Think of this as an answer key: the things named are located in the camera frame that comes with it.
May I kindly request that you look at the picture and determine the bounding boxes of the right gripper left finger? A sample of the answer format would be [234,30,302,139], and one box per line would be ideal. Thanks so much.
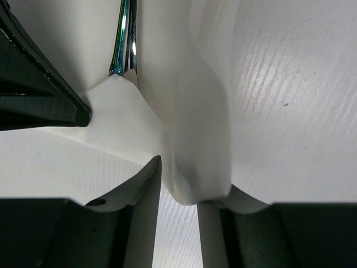
[1,156,162,267]

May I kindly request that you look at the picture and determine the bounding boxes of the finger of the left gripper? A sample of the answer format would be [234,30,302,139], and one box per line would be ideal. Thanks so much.
[1,1,91,131]

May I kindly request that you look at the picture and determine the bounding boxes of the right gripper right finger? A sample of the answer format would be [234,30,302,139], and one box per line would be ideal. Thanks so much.
[220,203,356,267]

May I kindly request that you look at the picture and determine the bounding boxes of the iridescent gold spoon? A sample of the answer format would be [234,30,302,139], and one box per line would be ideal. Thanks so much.
[109,0,129,75]

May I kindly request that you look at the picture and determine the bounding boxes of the silver fork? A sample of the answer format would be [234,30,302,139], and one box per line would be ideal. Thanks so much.
[125,0,138,84]

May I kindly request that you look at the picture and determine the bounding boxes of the white paper napkin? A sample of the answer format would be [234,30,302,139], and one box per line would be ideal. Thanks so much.
[1,1,239,205]

